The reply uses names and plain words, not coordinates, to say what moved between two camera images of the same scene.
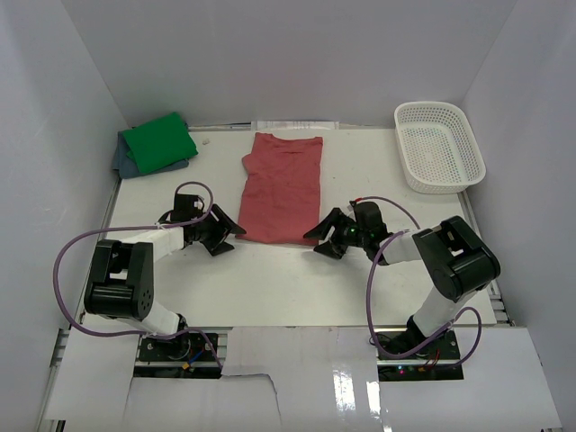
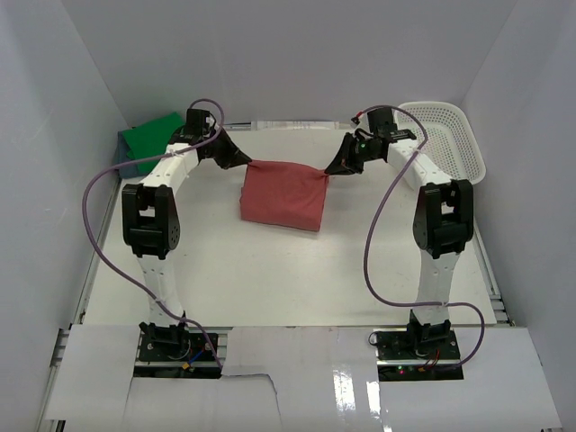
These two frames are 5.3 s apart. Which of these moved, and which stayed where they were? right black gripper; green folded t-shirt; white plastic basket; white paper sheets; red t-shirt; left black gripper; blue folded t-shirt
Moved: left black gripper; right black gripper; red t-shirt
Stayed: white paper sheets; green folded t-shirt; blue folded t-shirt; white plastic basket
